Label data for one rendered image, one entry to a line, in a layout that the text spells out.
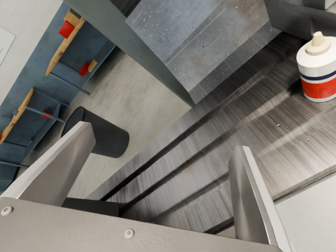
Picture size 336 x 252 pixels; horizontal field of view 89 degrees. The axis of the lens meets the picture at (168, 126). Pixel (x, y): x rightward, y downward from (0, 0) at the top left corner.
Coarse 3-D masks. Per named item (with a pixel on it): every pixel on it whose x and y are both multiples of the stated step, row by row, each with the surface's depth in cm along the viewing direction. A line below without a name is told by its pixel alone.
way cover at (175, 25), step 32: (160, 0) 43; (192, 0) 43; (224, 0) 43; (256, 0) 41; (160, 32) 47; (192, 32) 46; (224, 32) 44; (256, 32) 43; (192, 64) 48; (224, 64) 46; (192, 96) 49
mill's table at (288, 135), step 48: (288, 48) 30; (240, 96) 33; (288, 96) 28; (192, 144) 36; (240, 144) 29; (288, 144) 26; (96, 192) 52; (144, 192) 40; (192, 192) 31; (288, 192) 25
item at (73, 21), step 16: (80, 16) 308; (64, 32) 312; (64, 48) 309; (112, 48) 336; (64, 64) 390; (96, 64) 364; (64, 80) 351; (48, 96) 431; (16, 112) 388; (48, 112) 449; (48, 128) 423; (0, 144) 410; (16, 144) 505; (32, 144) 468; (0, 160) 451
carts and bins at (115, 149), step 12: (84, 108) 182; (72, 120) 204; (84, 120) 173; (96, 120) 185; (96, 132) 182; (108, 132) 193; (120, 132) 208; (96, 144) 185; (108, 144) 194; (120, 144) 205; (108, 156) 213
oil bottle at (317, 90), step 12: (324, 36) 18; (300, 48) 20; (312, 48) 18; (324, 48) 18; (300, 60) 20; (312, 60) 19; (324, 60) 18; (300, 72) 21; (312, 72) 20; (324, 72) 19; (312, 84) 21; (324, 84) 21; (312, 96) 24; (324, 96) 23
